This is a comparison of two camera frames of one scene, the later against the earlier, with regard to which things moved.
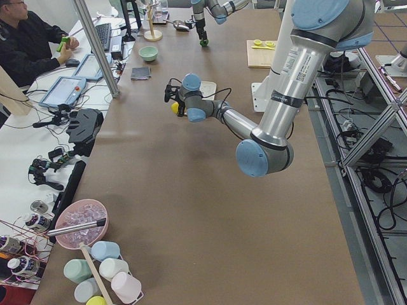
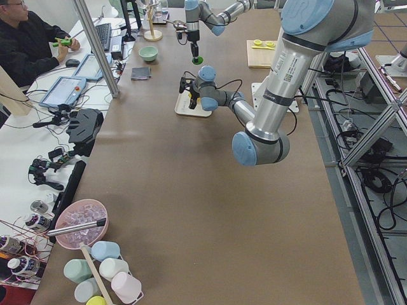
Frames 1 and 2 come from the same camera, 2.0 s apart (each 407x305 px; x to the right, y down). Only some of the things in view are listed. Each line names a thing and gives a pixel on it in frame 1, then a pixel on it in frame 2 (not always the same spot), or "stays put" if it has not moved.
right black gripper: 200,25 to 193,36
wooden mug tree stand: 151,35 stays put
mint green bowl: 148,53 stays put
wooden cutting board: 260,57 stays put
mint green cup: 77,271 stays put
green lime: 203,43 to 200,60
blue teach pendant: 64,91 stays put
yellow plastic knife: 262,47 stays put
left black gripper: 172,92 to 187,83
